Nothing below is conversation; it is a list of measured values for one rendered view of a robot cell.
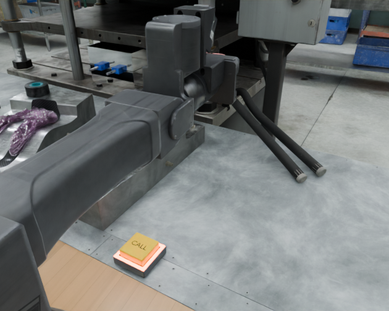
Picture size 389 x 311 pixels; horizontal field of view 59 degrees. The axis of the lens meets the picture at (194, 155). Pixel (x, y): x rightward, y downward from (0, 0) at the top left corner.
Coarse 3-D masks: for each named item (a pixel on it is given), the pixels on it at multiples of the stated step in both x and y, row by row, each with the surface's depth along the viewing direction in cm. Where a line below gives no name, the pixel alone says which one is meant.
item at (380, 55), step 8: (360, 40) 400; (368, 40) 396; (376, 40) 393; (384, 40) 390; (360, 48) 370; (368, 48) 366; (376, 48) 362; (384, 48) 359; (360, 56) 373; (368, 56) 370; (376, 56) 367; (384, 56) 363; (360, 64) 376; (368, 64) 374; (376, 64) 370; (384, 64) 367
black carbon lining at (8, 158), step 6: (36, 102) 120; (42, 102) 121; (48, 102) 120; (54, 102) 119; (48, 108) 122; (54, 108) 120; (6, 156) 99; (12, 156) 99; (0, 162) 97; (6, 162) 97
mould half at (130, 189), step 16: (192, 128) 113; (192, 144) 110; (160, 160) 95; (176, 160) 103; (128, 176) 84; (144, 176) 90; (160, 176) 97; (112, 192) 80; (128, 192) 86; (144, 192) 92; (96, 208) 77; (112, 208) 81; (128, 208) 87; (96, 224) 81
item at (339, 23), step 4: (328, 16) 546; (332, 16) 543; (336, 16) 541; (348, 16) 541; (328, 20) 549; (332, 20) 598; (336, 20) 543; (340, 20) 541; (344, 20) 539; (348, 20) 569; (328, 24) 551; (332, 24) 549; (336, 24) 547; (340, 24) 544; (344, 24) 542; (348, 24) 585; (328, 28) 554; (332, 28) 552; (336, 28) 549; (340, 28) 547; (344, 28) 544
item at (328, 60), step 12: (336, 0) 342; (348, 0) 338; (360, 0) 333; (372, 0) 329; (384, 0) 325; (300, 48) 440; (288, 60) 394; (300, 60) 394; (312, 60) 394; (324, 60) 394; (336, 60) 395; (348, 60) 395; (360, 72) 367; (372, 72) 362; (384, 72) 358
